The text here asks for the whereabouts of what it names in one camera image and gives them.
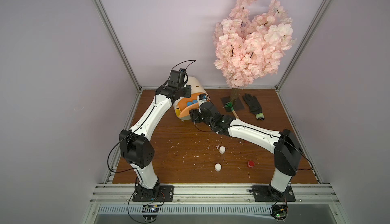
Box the cream round drawer cabinet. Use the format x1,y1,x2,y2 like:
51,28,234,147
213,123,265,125
172,76,206,121

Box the orange top drawer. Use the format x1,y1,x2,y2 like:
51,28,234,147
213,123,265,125
173,92,208,120

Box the yellow drawer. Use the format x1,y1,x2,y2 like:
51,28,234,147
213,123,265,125
175,108,180,117

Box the white paint can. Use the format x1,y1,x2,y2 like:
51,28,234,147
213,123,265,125
219,146,226,154
214,164,222,172

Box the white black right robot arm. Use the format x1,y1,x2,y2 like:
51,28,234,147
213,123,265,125
190,102,303,195

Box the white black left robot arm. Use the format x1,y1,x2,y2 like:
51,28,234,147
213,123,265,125
119,69,191,199

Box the red paint can lower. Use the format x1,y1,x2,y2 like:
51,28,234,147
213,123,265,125
247,160,255,168

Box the black work glove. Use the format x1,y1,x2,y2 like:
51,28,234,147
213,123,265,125
243,94,265,120

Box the pink cherry blossom tree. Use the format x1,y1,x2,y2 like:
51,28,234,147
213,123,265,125
213,0,295,88

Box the left control board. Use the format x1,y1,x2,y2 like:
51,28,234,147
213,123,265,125
141,204,160,223

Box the control board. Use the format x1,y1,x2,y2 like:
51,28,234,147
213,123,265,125
141,204,160,223
271,204,288,221

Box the right control board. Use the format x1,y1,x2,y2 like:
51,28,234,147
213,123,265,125
271,204,288,221

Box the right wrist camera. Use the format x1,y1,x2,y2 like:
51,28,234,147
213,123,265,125
198,94,208,103

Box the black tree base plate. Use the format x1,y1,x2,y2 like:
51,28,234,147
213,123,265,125
220,97,244,112

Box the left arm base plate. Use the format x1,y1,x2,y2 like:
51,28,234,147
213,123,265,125
132,184,174,202

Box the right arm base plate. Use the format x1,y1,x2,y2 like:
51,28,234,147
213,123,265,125
248,185,296,202

